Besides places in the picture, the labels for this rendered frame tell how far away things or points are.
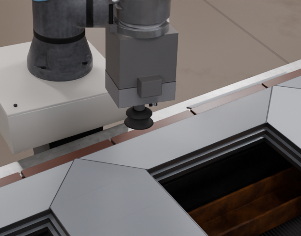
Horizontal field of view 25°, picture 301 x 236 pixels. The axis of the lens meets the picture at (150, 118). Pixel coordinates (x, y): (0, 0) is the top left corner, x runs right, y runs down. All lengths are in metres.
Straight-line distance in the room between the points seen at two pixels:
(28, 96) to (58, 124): 0.09
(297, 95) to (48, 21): 0.55
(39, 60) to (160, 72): 0.64
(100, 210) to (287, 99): 0.47
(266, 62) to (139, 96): 2.20
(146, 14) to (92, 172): 0.38
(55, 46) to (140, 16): 0.65
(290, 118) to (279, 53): 1.88
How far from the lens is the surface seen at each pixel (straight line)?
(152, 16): 0.89
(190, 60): 3.09
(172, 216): 1.09
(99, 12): 1.48
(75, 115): 1.50
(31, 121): 1.46
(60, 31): 1.50
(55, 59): 1.52
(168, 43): 0.92
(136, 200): 1.12
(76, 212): 1.10
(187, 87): 2.91
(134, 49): 0.91
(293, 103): 1.36
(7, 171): 1.45
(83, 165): 1.19
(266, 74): 1.75
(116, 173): 1.17
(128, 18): 0.89
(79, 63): 1.54
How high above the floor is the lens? 1.61
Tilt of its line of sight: 36 degrees down
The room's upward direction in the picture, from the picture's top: straight up
